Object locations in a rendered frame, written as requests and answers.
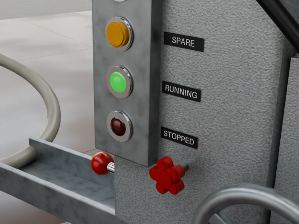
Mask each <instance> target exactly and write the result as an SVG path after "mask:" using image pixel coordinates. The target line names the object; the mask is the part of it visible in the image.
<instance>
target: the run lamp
mask: <svg viewBox="0 0 299 224"><path fill-rule="evenodd" d="M110 84H111V86H112V88H113V89H114V90H115V91H117V92H122V91H124V90H125V88H126V81H125V78H124V76H123V75H122V74H121V73H119V72H114V73H112V75H111V77H110Z"/></svg>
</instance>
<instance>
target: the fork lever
mask: <svg viewBox="0 0 299 224"><path fill-rule="evenodd" d="M29 145H30V146H32V147H33V148H34V149H35V151H36V159H35V160H34V161H32V162H31V163H29V164H27V165H25V166H24V167H22V168H20V169H16V168H13V167H11V166H8V165H6V164H3V163H1V162H0V190H1V191H3V192H5V193H7V194H9V195H11V196H13V197H15V198H18V199H20V200H22V201H24V202H26V203H28V204H31V205H33V206H35V207H37V208H39V209H41V210H43V211H46V212H48V213H50V214H52V215H54V216H56V217H59V218H61V219H63V220H65V221H67V222H69V223H72V224H123V223H121V222H120V221H119V220H118V219H117V218H116V216H115V200H114V174H112V173H109V174H107V175H105V176H100V175H97V174H96V173H94V172H93V170H92V169H91V165H90V163H91V159H92V156H88V155H86V154H83V153H80V152H77V151H74V150H72V149H69V148H65V147H62V146H59V145H57V144H54V143H51V142H48V141H45V140H42V139H39V138H36V137H33V136H32V137H30V138H29Z"/></svg>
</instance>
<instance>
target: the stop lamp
mask: <svg viewBox="0 0 299 224"><path fill-rule="evenodd" d="M110 126H111V129H112V131H113V133H114V134H115V135H117V136H123V135H124V134H125V131H126V127H125V123H124V121H123V120H122V119H121V118H119V117H114V118H113V119H112V120H111V123H110Z"/></svg>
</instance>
